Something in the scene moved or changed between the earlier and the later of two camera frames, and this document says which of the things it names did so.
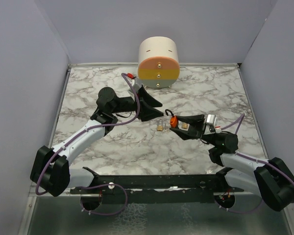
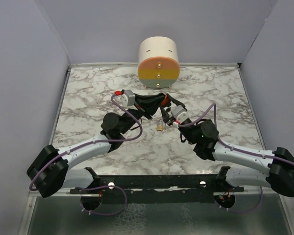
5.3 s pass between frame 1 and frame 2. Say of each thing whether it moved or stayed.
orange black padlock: moved
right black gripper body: moved
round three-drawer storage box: stayed
